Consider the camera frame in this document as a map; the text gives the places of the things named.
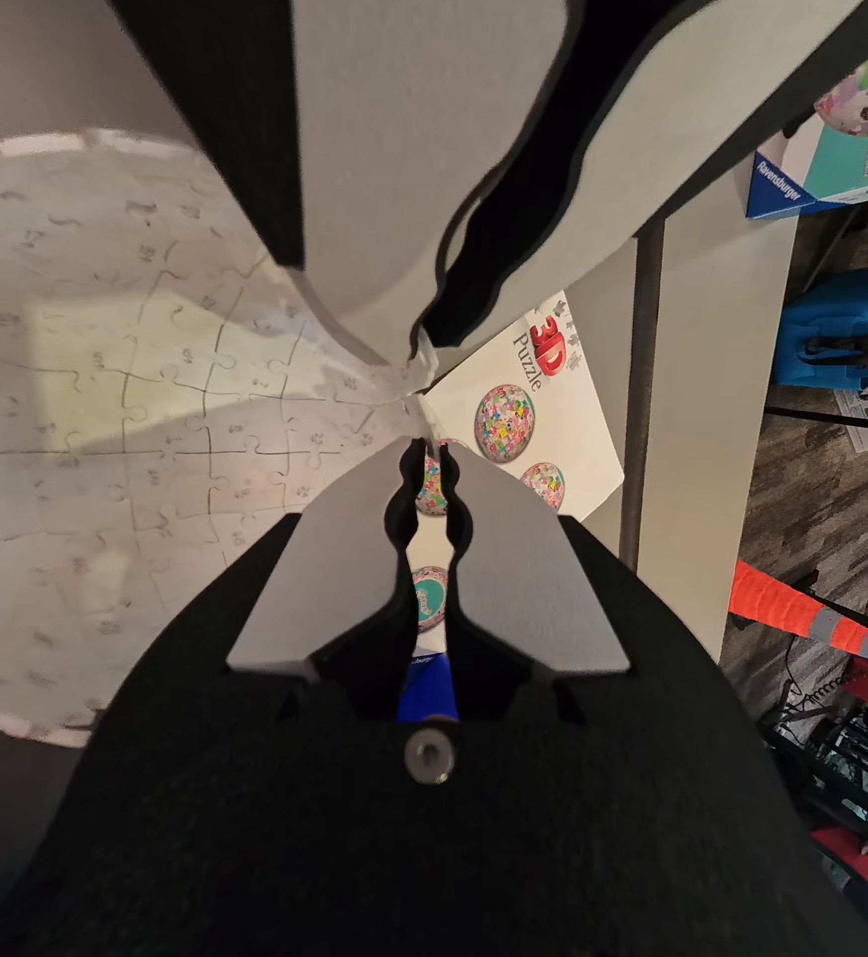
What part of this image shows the blue fabric bag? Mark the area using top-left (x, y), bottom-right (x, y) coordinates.
top-left (774, 262), bottom-right (868, 390)

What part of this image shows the puzzle ball cardboard box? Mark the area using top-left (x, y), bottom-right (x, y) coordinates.
top-left (746, 22), bottom-right (868, 220)

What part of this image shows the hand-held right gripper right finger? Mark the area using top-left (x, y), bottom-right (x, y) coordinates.
top-left (438, 443), bottom-right (631, 723)

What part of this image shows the black cable tangle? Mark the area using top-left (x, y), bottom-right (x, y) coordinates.
top-left (761, 673), bottom-right (868, 831)

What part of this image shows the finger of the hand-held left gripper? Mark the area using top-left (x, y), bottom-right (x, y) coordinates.
top-left (290, 0), bottom-right (586, 367)
top-left (420, 0), bottom-right (866, 351)

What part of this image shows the white curved puzzle dome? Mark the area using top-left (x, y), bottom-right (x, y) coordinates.
top-left (0, 129), bottom-right (435, 749)

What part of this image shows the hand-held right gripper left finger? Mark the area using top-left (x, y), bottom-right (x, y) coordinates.
top-left (226, 440), bottom-right (429, 722)

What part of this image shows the puzzle instruction leaflet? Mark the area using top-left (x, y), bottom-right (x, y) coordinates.
top-left (396, 290), bottom-right (625, 723)

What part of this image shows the tall orange traffic cone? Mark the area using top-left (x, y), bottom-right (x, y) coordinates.
top-left (729, 559), bottom-right (868, 674)

